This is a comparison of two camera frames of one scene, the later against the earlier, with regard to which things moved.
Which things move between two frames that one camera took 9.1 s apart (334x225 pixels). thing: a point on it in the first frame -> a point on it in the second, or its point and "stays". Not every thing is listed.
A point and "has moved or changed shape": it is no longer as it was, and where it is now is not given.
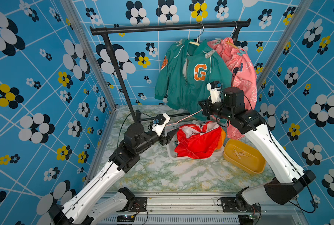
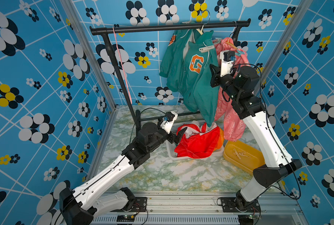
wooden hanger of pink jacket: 230,43 stays
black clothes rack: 102,31 stays
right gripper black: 207,107 -> 217,77
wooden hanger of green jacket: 197,43 -> 201,31
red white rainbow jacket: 198,141 stays
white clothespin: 208,54 -> 202,49
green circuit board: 125,218 stays
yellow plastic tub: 241,153 stays
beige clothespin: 238,155 stays
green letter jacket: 185,71 has moved or changed shape
